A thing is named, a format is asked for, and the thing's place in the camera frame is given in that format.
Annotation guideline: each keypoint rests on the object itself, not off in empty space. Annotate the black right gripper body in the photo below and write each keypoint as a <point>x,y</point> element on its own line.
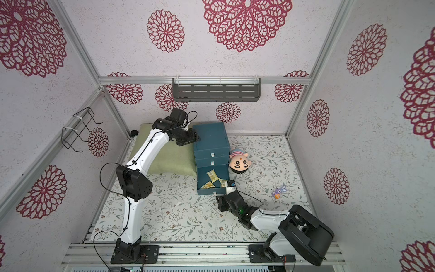
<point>225,201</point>

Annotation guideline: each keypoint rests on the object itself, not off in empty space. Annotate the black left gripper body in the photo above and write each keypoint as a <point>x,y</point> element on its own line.
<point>181,138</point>

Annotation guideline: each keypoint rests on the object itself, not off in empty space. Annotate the yellow cookie packet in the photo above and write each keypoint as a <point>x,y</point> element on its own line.
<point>213,176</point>
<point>208,185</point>

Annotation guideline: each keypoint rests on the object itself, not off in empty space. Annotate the teal bottom drawer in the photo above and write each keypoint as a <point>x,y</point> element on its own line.
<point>209,180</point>

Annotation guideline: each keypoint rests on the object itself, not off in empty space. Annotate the yellow-green cookie packet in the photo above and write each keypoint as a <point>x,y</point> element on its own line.
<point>224,183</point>

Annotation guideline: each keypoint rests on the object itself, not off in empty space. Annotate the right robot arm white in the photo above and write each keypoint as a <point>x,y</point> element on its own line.
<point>293,232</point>

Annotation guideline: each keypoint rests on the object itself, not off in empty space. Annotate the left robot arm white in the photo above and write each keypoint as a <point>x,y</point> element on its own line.
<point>136,187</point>

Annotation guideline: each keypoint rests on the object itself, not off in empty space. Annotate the teal drawer cabinet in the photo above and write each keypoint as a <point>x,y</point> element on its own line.
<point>212,147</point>

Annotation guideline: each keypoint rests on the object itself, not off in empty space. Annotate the green cushion pillow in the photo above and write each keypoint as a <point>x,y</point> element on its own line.
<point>171,158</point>

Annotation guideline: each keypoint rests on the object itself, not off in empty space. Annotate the round-faced plush doll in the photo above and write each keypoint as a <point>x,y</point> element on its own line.
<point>239,161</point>

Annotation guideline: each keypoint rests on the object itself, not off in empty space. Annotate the small purple toy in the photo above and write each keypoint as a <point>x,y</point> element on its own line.
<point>278,192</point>

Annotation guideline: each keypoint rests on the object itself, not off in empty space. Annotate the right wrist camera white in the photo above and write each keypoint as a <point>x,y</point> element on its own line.
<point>230,186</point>

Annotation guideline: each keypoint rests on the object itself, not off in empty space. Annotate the black cable grommet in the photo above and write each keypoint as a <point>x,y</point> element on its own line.
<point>134,133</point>

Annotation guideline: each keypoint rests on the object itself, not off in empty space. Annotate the grey wall shelf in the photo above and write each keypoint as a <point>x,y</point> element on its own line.
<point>216,90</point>

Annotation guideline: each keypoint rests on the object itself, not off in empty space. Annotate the black wire wall rack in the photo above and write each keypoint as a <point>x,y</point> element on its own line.
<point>82,119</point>

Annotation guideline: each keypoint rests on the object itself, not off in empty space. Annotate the metal base rail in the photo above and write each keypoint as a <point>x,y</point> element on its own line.
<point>185,243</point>

